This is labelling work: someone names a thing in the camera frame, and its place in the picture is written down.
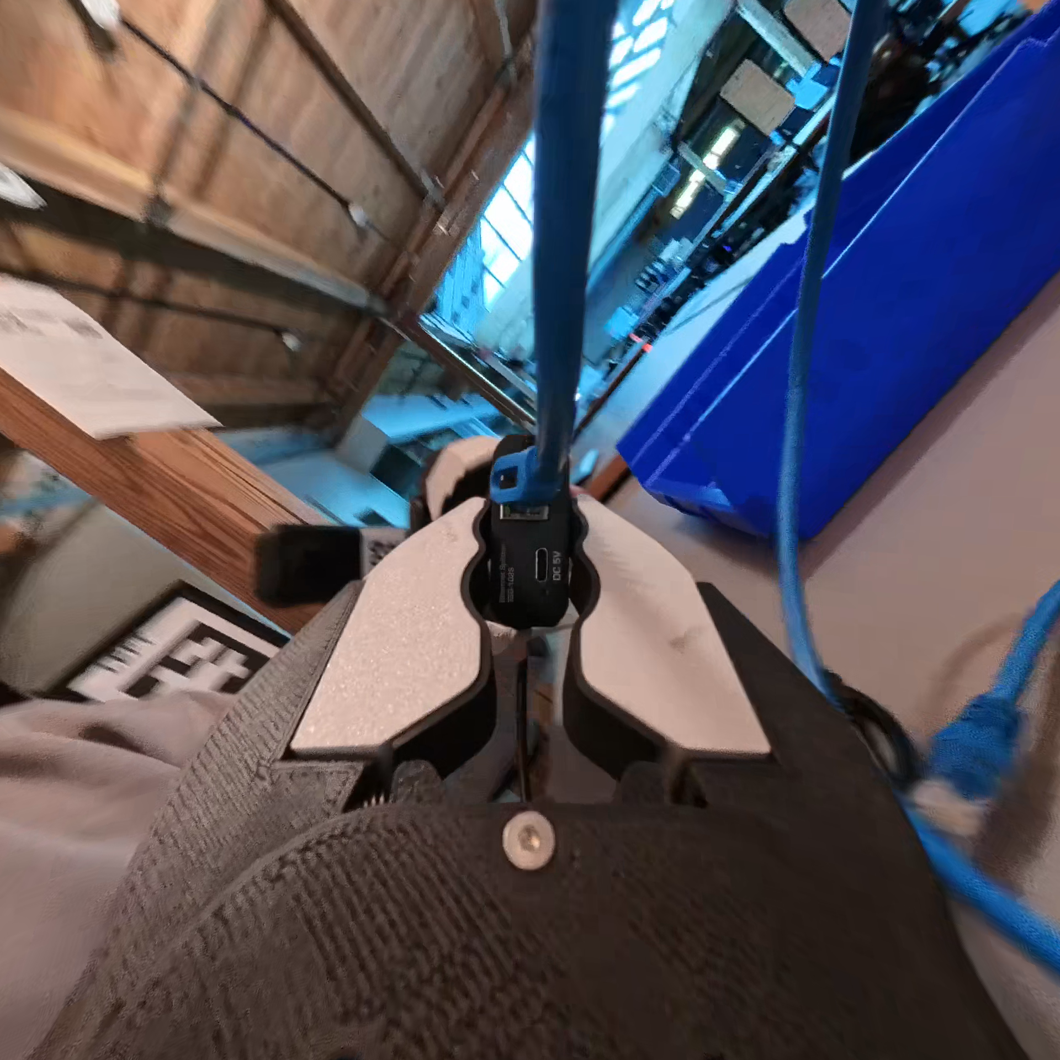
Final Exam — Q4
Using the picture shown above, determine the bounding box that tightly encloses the wooden pillar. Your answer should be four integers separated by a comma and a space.
0, 368, 332, 634

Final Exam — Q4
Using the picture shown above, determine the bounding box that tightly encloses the white paper sheet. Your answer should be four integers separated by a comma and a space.
0, 277, 225, 440

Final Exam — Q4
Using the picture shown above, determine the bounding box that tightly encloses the large grid window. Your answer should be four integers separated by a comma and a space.
431, 141, 539, 341

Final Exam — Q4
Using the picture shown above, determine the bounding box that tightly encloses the grey desk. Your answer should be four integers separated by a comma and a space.
580, 273, 1060, 1060

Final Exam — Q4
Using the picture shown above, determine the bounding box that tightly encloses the black network switch box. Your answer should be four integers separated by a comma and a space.
476, 434, 581, 629

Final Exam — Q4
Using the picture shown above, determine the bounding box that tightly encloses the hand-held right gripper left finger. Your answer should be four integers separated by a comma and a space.
288, 495, 502, 775

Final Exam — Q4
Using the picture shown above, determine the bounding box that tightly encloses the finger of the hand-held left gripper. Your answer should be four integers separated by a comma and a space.
422, 437, 498, 531

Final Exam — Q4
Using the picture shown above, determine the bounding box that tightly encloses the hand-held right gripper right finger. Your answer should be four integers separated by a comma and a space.
561, 492, 773, 780

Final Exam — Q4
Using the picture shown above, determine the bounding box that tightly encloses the blue plastic bin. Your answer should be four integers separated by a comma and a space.
617, 8, 1060, 539

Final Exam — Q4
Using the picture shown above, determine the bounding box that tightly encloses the blue ethernet cable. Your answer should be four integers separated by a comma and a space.
489, 0, 1060, 982

